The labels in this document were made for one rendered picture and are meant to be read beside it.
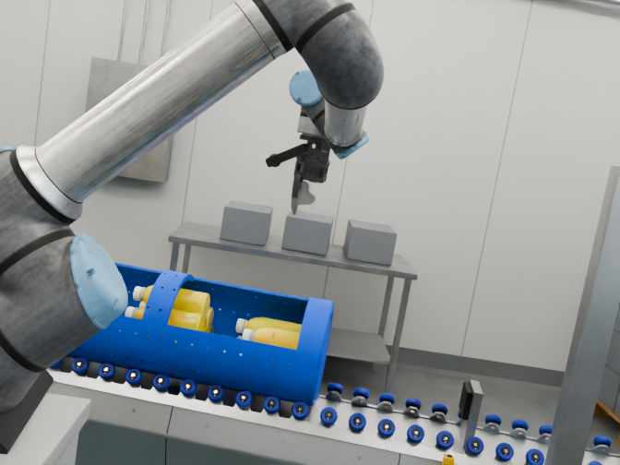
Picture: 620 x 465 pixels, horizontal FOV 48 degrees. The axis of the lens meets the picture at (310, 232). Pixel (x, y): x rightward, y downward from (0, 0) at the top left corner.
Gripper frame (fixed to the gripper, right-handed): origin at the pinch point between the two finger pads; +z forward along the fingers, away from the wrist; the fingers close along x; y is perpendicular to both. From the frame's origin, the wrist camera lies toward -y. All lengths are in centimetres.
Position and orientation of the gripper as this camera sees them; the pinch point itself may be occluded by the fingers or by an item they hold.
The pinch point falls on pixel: (292, 208)
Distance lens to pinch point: 186.0
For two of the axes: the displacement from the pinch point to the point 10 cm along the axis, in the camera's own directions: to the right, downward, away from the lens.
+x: 1.2, -1.2, 9.9
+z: -1.8, 9.7, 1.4
